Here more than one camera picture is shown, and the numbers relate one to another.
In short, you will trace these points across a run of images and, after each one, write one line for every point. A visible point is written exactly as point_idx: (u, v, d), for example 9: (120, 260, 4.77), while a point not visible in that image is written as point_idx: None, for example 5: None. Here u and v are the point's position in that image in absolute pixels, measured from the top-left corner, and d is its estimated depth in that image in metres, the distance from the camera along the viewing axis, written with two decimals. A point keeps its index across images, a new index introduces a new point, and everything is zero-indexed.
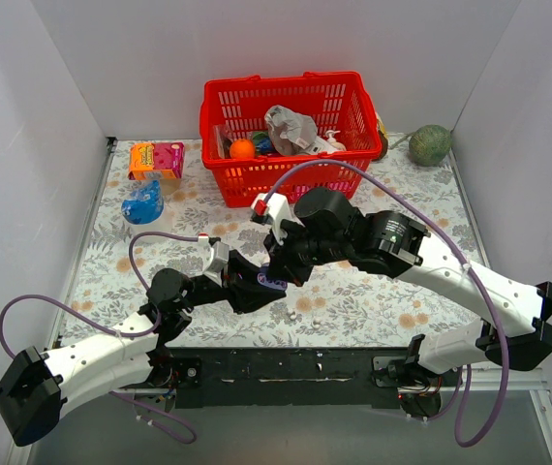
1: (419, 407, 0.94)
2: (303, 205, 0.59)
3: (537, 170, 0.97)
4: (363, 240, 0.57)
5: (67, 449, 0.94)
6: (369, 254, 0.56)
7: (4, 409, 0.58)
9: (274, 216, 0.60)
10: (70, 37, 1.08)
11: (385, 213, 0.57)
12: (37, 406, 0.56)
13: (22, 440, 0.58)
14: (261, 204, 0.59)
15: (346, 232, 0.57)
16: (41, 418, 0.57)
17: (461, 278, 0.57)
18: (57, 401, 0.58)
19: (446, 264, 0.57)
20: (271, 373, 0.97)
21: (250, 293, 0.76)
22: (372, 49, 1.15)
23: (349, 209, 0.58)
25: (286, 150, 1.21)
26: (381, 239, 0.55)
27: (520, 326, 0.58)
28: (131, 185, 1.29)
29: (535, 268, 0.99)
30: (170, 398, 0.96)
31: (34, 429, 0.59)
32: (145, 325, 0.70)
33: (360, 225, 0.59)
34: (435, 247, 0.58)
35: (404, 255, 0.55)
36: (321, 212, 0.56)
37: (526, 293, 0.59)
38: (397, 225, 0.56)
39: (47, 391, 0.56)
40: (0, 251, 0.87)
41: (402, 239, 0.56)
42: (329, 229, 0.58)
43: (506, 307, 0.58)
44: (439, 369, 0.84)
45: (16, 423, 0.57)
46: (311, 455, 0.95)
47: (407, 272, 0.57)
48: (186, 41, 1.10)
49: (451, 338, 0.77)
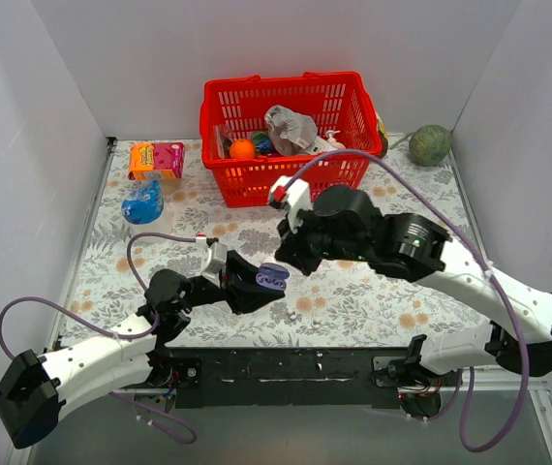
1: (419, 407, 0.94)
2: (323, 203, 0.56)
3: (537, 170, 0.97)
4: (384, 243, 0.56)
5: (67, 450, 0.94)
6: (390, 258, 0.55)
7: (4, 412, 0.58)
9: (292, 204, 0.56)
10: (70, 37, 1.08)
11: (408, 215, 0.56)
12: (34, 409, 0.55)
13: (21, 442, 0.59)
14: (281, 191, 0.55)
15: (366, 233, 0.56)
16: (39, 420, 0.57)
17: (482, 284, 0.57)
18: (54, 404, 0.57)
19: (468, 270, 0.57)
20: (271, 372, 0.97)
21: (249, 294, 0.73)
22: (372, 49, 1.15)
23: (371, 209, 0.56)
25: (286, 150, 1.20)
26: (405, 243, 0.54)
27: (537, 334, 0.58)
28: (131, 185, 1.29)
29: (535, 268, 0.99)
30: (170, 398, 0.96)
31: (32, 431, 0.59)
32: (145, 325, 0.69)
33: (382, 226, 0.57)
34: (456, 253, 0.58)
35: (426, 261, 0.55)
36: (344, 213, 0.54)
37: (544, 301, 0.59)
38: (419, 229, 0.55)
39: (45, 394, 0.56)
40: (0, 252, 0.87)
41: (424, 244, 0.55)
42: (349, 228, 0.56)
43: (525, 315, 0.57)
44: (440, 370, 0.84)
45: (15, 425, 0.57)
46: (311, 455, 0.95)
47: (429, 277, 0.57)
48: (186, 42, 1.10)
49: (458, 341, 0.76)
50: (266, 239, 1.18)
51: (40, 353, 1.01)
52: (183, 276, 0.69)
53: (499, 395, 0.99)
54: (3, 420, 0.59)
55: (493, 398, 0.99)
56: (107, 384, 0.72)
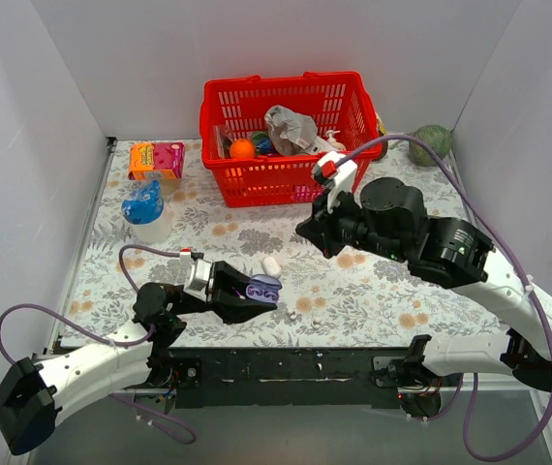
1: (419, 407, 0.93)
2: (374, 196, 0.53)
3: (536, 170, 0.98)
4: (427, 246, 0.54)
5: (67, 450, 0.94)
6: (431, 262, 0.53)
7: (0, 418, 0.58)
9: (338, 182, 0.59)
10: (70, 37, 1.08)
11: (455, 219, 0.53)
12: (31, 417, 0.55)
13: (18, 449, 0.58)
14: (331, 167, 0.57)
15: (413, 234, 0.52)
16: (36, 427, 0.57)
17: (522, 298, 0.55)
18: (52, 411, 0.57)
19: (509, 283, 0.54)
20: (271, 373, 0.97)
21: (236, 307, 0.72)
22: (372, 49, 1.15)
23: (421, 208, 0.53)
25: (286, 150, 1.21)
26: (450, 249, 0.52)
27: None
28: (131, 185, 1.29)
29: (535, 268, 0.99)
30: (170, 399, 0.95)
31: (29, 438, 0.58)
32: (141, 332, 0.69)
33: (426, 227, 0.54)
34: (499, 263, 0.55)
35: (471, 269, 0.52)
36: (396, 209, 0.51)
37: None
38: (465, 235, 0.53)
39: (43, 402, 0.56)
40: (0, 251, 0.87)
41: (469, 252, 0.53)
42: (394, 225, 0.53)
43: None
44: (440, 372, 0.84)
45: (12, 433, 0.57)
46: (311, 456, 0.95)
47: (468, 285, 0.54)
48: (186, 42, 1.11)
49: (469, 345, 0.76)
50: (266, 239, 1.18)
51: (40, 353, 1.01)
52: (169, 287, 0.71)
53: (499, 395, 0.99)
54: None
55: (493, 398, 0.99)
56: (103, 390, 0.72)
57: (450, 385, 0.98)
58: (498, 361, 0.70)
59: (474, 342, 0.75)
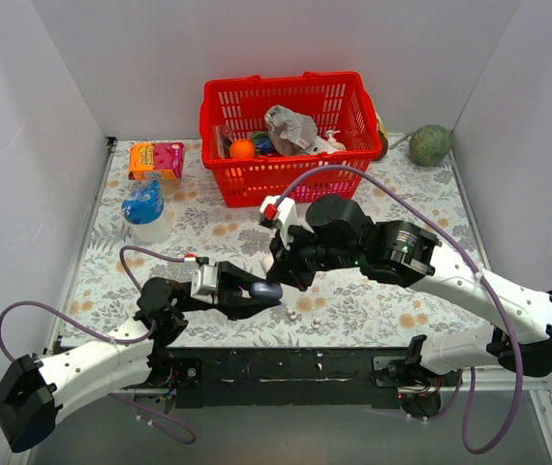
1: (419, 407, 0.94)
2: (318, 212, 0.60)
3: (536, 170, 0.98)
4: (376, 251, 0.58)
5: (68, 450, 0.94)
6: (382, 264, 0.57)
7: (0, 416, 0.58)
9: (283, 222, 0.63)
10: (71, 38, 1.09)
11: (399, 222, 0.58)
12: (29, 416, 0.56)
13: (18, 446, 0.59)
14: (271, 208, 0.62)
15: (358, 242, 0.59)
16: (35, 427, 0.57)
17: (474, 286, 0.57)
18: (50, 410, 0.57)
19: (458, 273, 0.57)
20: (271, 372, 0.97)
21: (245, 308, 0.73)
22: (372, 50, 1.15)
23: (363, 218, 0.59)
25: (286, 150, 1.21)
26: (392, 250, 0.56)
27: (534, 334, 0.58)
28: (131, 185, 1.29)
29: (535, 269, 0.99)
30: (170, 398, 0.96)
31: (29, 436, 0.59)
32: (142, 329, 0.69)
33: (374, 233, 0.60)
34: (446, 257, 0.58)
35: (417, 265, 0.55)
36: (335, 222, 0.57)
37: (538, 299, 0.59)
38: (408, 234, 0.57)
39: (40, 402, 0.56)
40: (1, 251, 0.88)
41: (413, 251, 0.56)
42: (342, 236, 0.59)
43: (518, 315, 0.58)
44: (441, 370, 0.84)
45: (11, 431, 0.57)
46: (311, 455, 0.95)
47: (419, 282, 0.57)
48: (187, 41, 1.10)
49: (459, 340, 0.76)
50: (266, 239, 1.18)
51: (40, 353, 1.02)
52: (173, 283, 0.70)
53: (499, 395, 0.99)
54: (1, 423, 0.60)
55: (492, 398, 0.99)
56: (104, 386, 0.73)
57: (448, 385, 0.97)
58: (483, 353, 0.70)
59: (468, 336, 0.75)
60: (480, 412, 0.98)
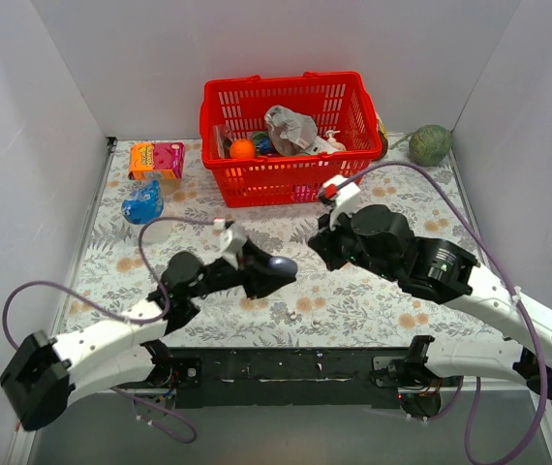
1: (419, 407, 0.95)
2: (363, 222, 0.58)
3: (536, 170, 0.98)
4: (416, 267, 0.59)
5: (67, 450, 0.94)
6: (419, 279, 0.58)
7: (12, 393, 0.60)
9: (339, 203, 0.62)
10: (71, 38, 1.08)
11: (441, 239, 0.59)
12: (46, 389, 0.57)
13: (30, 424, 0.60)
14: (332, 189, 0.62)
15: (401, 256, 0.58)
16: (47, 403, 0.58)
17: (509, 309, 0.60)
18: (64, 386, 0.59)
19: (495, 295, 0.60)
20: (270, 372, 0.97)
21: (263, 277, 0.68)
22: (372, 49, 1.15)
23: (409, 232, 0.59)
25: (286, 150, 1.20)
26: (432, 267, 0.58)
27: None
28: (131, 185, 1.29)
29: (535, 268, 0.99)
30: (170, 398, 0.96)
31: (41, 415, 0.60)
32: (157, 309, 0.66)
33: (414, 249, 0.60)
34: (484, 277, 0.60)
35: (454, 284, 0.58)
36: (383, 234, 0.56)
37: None
38: (447, 254, 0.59)
39: (55, 377, 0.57)
40: (1, 251, 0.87)
41: (450, 269, 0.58)
42: (384, 249, 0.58)
43: None
44: (444, 374, 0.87)
45: (23, 408, 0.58)
46: (311, 455, 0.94)
47: (456, 299, 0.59)
48: (187, 41, 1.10)
49: (479, 352, 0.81)
50: (266, 239, 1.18)
51: None
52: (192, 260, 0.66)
53: (499, 395, 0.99)
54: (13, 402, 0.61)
55: (493, 398, 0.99)
56: (110, 376, 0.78)
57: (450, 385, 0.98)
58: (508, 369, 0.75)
59: (487, 349, 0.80)
60: (481, 413, 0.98)
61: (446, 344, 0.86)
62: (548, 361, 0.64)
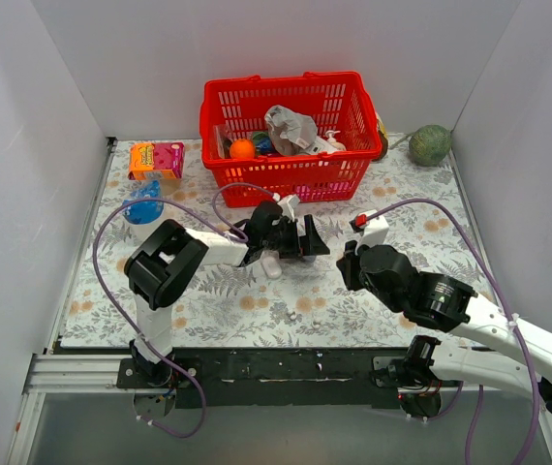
1: (420, 407, 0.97)
2: (369, 260, 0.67)
3: (536, 170, 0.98)
4: (418, 298, 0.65)
5: (67, 450, 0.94)
6: (423, 311, 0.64)
7: (144, 267, 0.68)
9: (366, 232, 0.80)
10: (71, 39, 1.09)
11: (440, 274, 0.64)
12: (191, 256, 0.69)
13: (162, 295, 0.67)
14: (362, 218, 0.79)
15: (404, 290, 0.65)
16: (185, 276, 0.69)
17: (507, 334, 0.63)
18: (199, 262, 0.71)
19: (493, 323, 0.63)
20: (271, 372, 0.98)
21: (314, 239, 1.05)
22: (372, 49, 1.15)
23: (411, 268, 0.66)
25: (286, 150, 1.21)
26: (432, 299, 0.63)
27: None
28: (131, 185, 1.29)
29: (535, 268, 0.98)
30: (170, 398, 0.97)
31: (171, 289, 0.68)
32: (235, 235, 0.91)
33: (418, 282, 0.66)
34: (482, 306, 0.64)
35: (453, 315, 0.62)
36: (386, 271, 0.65)
37: None
38: (446, 287, 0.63)
39: (199, 249, 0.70)
40: (0, 251, 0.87)
41: (449, 300, 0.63)
42: (389, 284, 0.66)
43: None
44: (444, 377, 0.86)
45: (166, 275, 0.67)
46: (310, 455, 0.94)
47: (457, 327, 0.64)
48: (187, 42, 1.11)
49: (490, 363, 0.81)
50: None
51: (40, 353, 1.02)
52: (274, 207, 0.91)
53: (498, 395, 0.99)
54: (138, 280, 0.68)
55: (493, 399, 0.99)
56: (165, 325, 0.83)
57: (448, 384, 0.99)
58: (524, 385, 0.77)
59: (502, 363, 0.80)
60: (481, 413, 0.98)
61: (454, 351, 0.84)
62: None
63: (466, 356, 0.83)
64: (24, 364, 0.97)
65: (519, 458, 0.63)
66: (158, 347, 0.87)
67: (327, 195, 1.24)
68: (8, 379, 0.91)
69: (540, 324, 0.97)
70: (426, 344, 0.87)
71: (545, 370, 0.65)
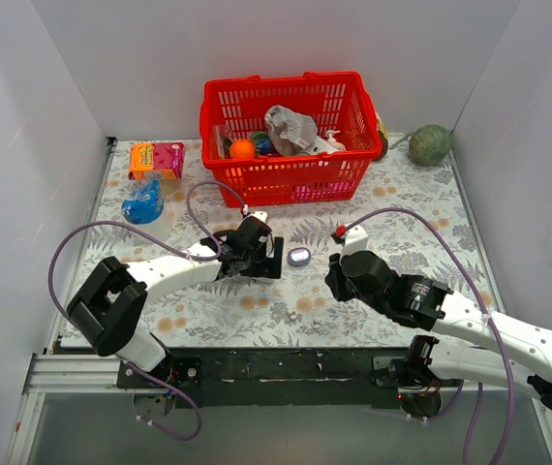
1: (419, 407, 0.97)
2: (350, 264, 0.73)
3: (536, 170, 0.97)
4: (398, 299, 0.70)
5: (66, 451, 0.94)
6: (403, 311, 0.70)
7: (81, 318, 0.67)
9: (348, 243, 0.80)
10: (71, 38, 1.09)
11: (414, 275, 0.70)
12: (125, 307, 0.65)
13: (103, 347, 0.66)
14: (342, 230, 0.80)
15: (383, 291, 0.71)
16: (127, 321, 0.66)
17: (482, 326, 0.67)
18: (141, 304, 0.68)
19: (469, 317, 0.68)
20: (271, 372, 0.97)
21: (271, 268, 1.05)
22: (372, 49, 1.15)
23: (388, 271, 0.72)
25: (286, 150, 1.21)
26: (410, 298, 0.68)
27: None
28: (131, 184, 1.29)
29: (536, 268, 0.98)
30: (170, 398, 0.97)
31: (112, 339, 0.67)
32: (210, 251, 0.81)
33: (397, 284, 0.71)
34: (457, 302, 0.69)
35: (429, 312, 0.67)
36: (364, 274, 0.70)
37: None
38: (423, 286, 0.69)
39: (138, 292, 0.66)
40: (0, 251, 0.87)
41: (425, 298, 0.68)
42: (370, 287, 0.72)
43: (532, 353, 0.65)
44: (444, 376, 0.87)
45: (103, 324, 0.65)
46: (311, 455, 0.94)
47: (434, 325, 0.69)
48: (186, 41, 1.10)
49: (490, 361, 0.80)
50: None
51: (40, 353, 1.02)
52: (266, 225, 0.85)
53: (498, 395, 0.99)
54: (80, 325, 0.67)
55: (492, 399, 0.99)
56: (139, 348, 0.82)
57: (448, 384, 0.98)
58: (526, 387, 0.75)
59: (498, 359, 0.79)
60: (480, 413, 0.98)
61: (452, 350, 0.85)
62: (539, 376, 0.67)
63: (463, 355, 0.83)
64: (24, 364, 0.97)
65: (499, 453, 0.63)
66: (139, 364, 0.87)
67: (326, 195, 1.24)
68: (9, 379, 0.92)
69: (540, 323, 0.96)
70: (425, 344, 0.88)
71: (526, 361, 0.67)
